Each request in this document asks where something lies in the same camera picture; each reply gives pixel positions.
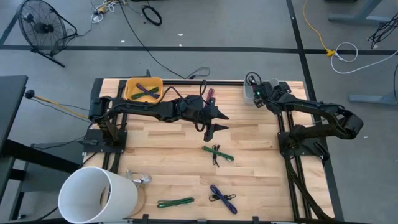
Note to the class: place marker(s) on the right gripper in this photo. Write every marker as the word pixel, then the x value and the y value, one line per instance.
pixel 272 95

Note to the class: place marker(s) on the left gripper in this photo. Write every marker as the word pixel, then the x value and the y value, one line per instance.
pixel 196 115

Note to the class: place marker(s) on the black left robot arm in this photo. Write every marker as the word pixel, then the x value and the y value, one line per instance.
pixel 149 109

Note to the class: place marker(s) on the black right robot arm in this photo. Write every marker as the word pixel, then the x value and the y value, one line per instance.
pixel 326 110

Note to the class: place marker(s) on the white plastic bin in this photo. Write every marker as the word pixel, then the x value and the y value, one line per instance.
pixel 248 96

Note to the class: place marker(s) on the silver metal clamp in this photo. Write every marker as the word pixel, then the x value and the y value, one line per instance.
pixel 141 180

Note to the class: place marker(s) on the yellow plastic bin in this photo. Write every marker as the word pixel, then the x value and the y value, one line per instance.
pixel 130 81

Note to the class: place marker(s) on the grey table base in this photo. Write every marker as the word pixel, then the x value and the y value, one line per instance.
pixel 373 99
pixel 348 18

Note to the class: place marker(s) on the large white cylinder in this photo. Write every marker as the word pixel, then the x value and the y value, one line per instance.
pixel 124 193

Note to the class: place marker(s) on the black floor fan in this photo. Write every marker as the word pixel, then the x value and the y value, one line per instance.
pixel 43 28

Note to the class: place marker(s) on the black desk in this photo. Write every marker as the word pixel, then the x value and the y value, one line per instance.
pixel 11 102

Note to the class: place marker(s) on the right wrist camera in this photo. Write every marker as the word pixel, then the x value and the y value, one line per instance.
pixel 258 102

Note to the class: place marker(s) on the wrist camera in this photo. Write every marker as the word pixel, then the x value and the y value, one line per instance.
pixel 194 101
pixel 258 102

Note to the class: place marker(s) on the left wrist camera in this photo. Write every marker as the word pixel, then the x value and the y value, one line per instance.
pixel 194 101

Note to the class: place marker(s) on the black table frame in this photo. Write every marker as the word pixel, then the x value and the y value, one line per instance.
pixel 202 82

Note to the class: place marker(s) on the black frame bracket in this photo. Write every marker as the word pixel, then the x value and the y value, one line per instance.
pixel 255 219
pixel 145 217

